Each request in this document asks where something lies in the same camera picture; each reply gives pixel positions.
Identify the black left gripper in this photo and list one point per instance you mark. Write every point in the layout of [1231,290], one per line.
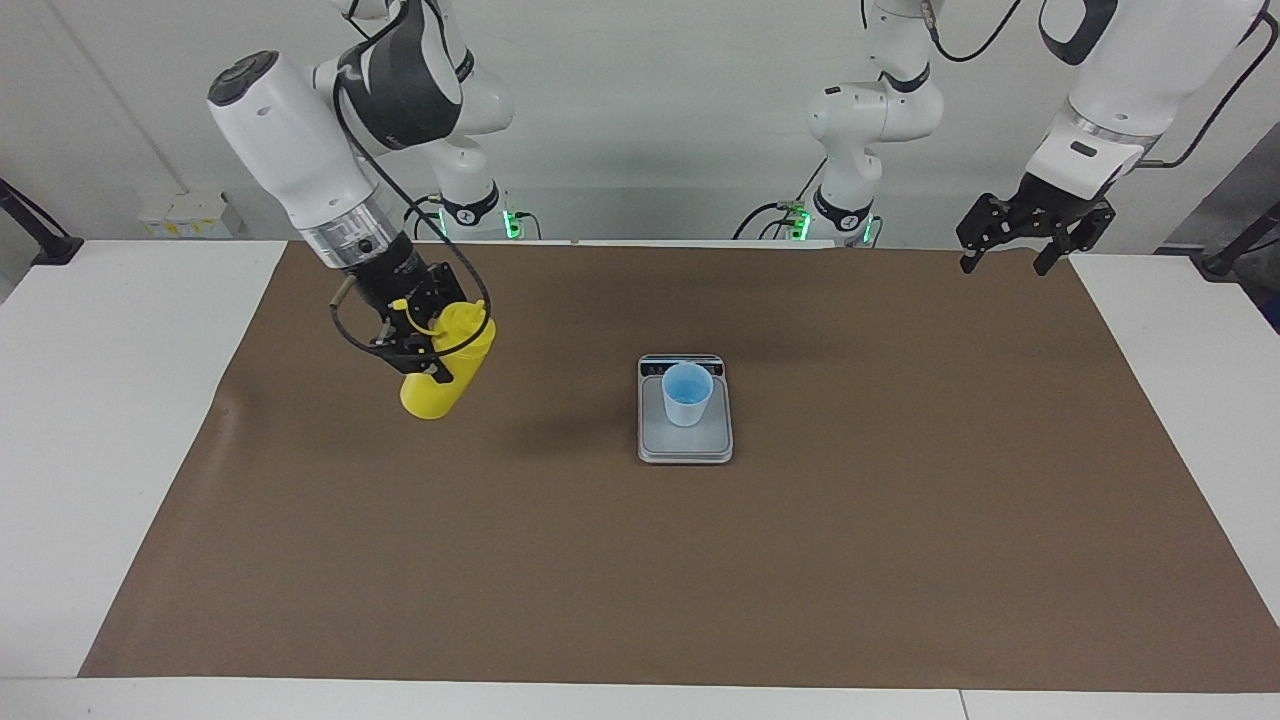
[1050,208]

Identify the silver digital kitchen scale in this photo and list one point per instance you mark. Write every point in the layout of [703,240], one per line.
[685,445]

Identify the blue plastic object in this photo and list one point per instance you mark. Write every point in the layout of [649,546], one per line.
[1273,316]

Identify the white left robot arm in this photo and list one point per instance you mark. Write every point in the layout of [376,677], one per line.
[1130,90]

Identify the white wall socket box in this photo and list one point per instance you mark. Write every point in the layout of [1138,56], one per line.
[185,215]

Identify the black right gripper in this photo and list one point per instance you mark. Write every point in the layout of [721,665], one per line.
[395,280]

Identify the yellow squeeze bottle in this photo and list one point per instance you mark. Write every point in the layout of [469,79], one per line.
[440,395]

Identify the light blue plastic cup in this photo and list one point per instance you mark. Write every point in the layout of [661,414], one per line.
[687,405]

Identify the brown paper table mat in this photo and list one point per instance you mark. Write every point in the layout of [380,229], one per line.
[640,570]

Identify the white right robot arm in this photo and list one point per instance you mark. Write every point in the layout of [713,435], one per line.
[290,150]

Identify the black clamp stand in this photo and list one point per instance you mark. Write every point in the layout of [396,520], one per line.
[1235,255]
[50,245]

